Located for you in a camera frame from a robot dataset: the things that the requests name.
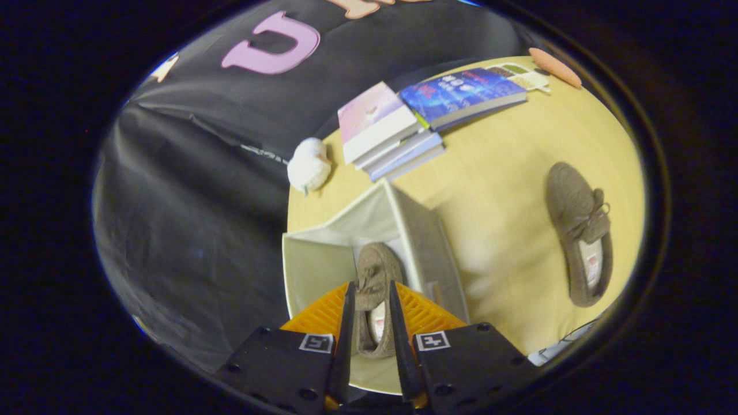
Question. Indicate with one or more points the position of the brown fuzzy shoe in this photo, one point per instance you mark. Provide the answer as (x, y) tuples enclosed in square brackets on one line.
[(375, 271), (571, 202)]

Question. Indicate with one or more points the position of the pale blue book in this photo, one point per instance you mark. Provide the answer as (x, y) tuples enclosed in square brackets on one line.
[(412, 155)]

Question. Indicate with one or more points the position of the grey fabric storage box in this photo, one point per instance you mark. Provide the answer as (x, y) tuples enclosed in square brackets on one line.
[(426, 242)]

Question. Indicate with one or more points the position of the pale blue cloth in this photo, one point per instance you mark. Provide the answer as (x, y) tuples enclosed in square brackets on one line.
[(556, 349)]

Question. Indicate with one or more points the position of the black backdrop cloth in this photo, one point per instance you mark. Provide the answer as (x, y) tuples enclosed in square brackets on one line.
[(202, 202)]

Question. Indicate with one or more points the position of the white paint palette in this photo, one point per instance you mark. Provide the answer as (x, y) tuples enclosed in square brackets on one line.
[(524, 78)]

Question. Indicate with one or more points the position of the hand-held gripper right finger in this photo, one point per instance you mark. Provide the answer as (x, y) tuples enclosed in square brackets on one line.
[(402, 346)]

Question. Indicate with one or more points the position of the blue cover book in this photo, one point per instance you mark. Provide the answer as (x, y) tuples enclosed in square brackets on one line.
[(461, 92)]

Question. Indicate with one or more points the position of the orange plush toy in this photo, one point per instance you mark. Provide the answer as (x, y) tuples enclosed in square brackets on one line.
[(554, 66)]

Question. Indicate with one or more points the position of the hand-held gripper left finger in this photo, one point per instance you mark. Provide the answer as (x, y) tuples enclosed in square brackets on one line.
[(346, 346)]

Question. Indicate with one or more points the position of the white plush toy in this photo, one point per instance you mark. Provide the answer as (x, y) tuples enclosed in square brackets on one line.
[(308, 167)]

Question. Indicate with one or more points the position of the pink cover book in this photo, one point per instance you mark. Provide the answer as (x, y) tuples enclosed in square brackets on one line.
[(369, 112)]

